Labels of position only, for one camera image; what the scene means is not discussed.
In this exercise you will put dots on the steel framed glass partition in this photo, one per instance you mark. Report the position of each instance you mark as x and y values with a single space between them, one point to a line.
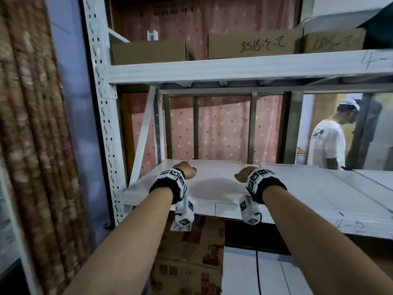
290 129

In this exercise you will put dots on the plain cardboard box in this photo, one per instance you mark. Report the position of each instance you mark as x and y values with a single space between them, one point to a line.
147 52

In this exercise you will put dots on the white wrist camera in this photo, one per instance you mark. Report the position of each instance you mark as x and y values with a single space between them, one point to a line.
247 210
184 213

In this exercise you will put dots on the red printed cardboard box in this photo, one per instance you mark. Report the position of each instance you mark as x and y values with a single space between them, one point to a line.
190 248

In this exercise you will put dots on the small white bracket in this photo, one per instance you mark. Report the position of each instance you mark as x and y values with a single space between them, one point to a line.
152 36

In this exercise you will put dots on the person's left forearm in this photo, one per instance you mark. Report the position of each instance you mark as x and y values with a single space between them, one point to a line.
129 242

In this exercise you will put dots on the wide handwritten cardboard box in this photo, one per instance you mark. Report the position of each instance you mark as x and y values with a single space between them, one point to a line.
254 44

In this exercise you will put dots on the pink dotted curtain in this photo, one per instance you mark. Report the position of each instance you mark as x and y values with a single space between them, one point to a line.
221 132

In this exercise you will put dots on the person's right forearm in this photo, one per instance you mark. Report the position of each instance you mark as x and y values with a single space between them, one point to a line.
307 236

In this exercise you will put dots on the white framed window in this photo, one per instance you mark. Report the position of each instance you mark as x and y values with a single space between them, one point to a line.
6 236

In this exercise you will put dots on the green plastic package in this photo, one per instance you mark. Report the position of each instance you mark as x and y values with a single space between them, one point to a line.
380 30

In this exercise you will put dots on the person's left hand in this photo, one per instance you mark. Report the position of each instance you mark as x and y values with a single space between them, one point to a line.
188 170

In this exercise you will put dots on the black wristband with markers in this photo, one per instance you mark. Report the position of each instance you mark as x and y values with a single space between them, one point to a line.
261 184
167 184

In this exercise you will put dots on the white metal shelving rack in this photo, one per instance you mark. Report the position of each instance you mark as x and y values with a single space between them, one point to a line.
215 69

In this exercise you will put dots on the small handwritten cardboard box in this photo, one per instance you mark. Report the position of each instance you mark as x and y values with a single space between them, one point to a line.
331 41

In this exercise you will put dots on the person's right hand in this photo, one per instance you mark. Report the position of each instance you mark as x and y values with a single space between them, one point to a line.
243 175

